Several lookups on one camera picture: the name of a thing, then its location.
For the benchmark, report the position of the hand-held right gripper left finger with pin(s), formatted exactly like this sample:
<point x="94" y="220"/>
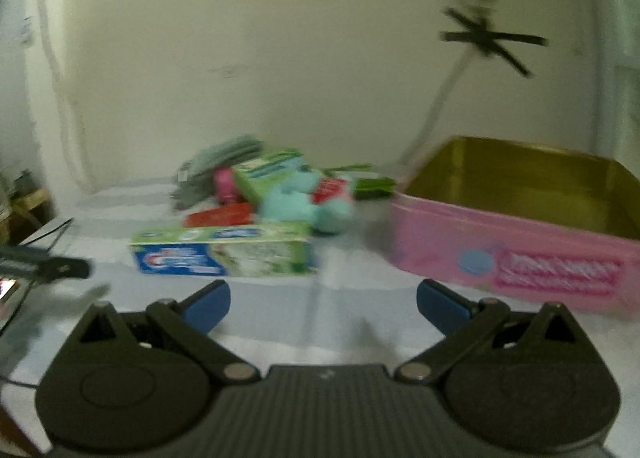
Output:
<point x="207" y="307"/>

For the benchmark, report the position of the pink pouch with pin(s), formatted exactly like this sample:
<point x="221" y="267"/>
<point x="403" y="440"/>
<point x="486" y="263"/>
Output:
<point x="226" y="185"/>

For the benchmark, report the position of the striped bed sheet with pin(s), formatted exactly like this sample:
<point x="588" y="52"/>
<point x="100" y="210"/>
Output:
<point x="350" y="293"/>

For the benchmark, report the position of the dark green packet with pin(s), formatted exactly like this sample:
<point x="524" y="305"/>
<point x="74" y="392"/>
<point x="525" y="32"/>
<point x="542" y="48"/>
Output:
<point x="372" y="187"/>

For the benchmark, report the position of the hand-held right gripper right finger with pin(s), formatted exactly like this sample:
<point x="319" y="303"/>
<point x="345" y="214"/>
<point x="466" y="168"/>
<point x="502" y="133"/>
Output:
<point x="440" y="303"/>

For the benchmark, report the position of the long green blue toothpaste box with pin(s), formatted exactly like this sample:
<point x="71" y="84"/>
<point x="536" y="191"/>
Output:
<point x="225" y="253"/>

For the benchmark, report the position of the wooden frame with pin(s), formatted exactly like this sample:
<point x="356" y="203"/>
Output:
<point x="32" y="208"/>

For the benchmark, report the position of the pink tin box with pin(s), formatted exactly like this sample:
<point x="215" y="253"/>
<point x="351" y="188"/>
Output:
<point x="540" y="258"/>

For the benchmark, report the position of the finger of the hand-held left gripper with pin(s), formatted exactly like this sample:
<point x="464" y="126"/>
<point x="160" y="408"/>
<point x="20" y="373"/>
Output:
<point x="55" y="267"/>

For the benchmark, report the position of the teal plush toy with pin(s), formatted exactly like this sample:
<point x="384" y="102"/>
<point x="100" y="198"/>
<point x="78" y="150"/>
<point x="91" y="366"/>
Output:
<point x="300" y="203"/>

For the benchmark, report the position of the grey cloth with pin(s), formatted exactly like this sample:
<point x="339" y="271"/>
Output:
<point x="210" y="163"/>

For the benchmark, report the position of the red box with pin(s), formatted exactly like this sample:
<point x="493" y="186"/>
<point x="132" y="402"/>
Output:
<point x="220" y="214"/>

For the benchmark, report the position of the black tripod stand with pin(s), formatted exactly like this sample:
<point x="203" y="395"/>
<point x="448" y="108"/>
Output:
<point x="480" y="36"/>

